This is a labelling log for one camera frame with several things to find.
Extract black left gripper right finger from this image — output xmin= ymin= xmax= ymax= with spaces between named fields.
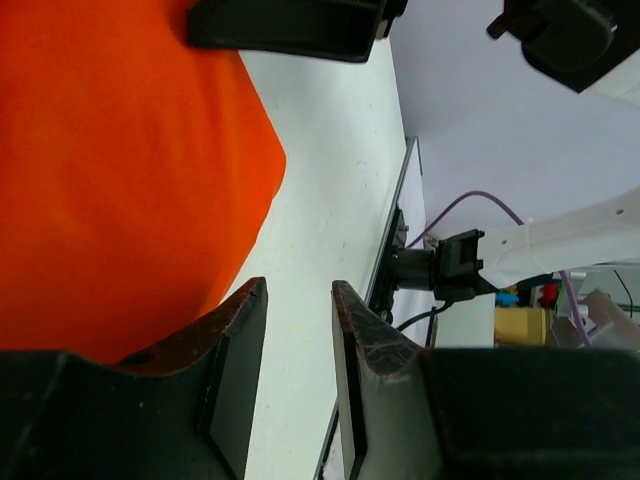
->
xmin=332 ymin=281 xmax=639 ymax=479

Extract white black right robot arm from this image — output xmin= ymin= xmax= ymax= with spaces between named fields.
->
xmin=186 ymin=1 xmax=639 ymax=302

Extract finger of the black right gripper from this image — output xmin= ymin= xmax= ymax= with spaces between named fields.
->
xmin=186 ymin=0 xmax=395 ymax=63

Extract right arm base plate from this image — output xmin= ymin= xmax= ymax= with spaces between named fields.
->
xmin=366 ymin=206 xmax=434 ymax=324

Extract orange t shirt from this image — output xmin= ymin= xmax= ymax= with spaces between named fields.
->
xmin=1 ymin=1 xmax=286 ymax=363

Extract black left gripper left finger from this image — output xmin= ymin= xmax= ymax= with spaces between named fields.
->
xmin=1 ymin=278 xmax=268 ymax=479

